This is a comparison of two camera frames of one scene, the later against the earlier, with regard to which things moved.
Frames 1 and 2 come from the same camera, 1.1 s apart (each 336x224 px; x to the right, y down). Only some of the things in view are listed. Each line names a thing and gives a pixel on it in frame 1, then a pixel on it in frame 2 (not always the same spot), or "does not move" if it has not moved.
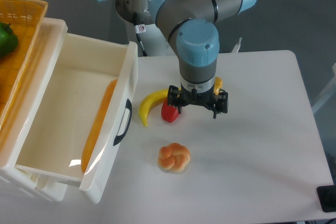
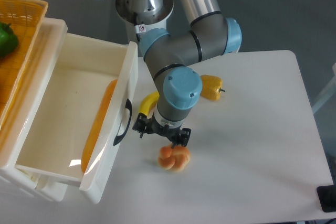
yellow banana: [148, 100] does not move
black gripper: [186, 97] to [178, 136]
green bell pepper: [8, 41] does not move
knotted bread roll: [174, 157] does not move
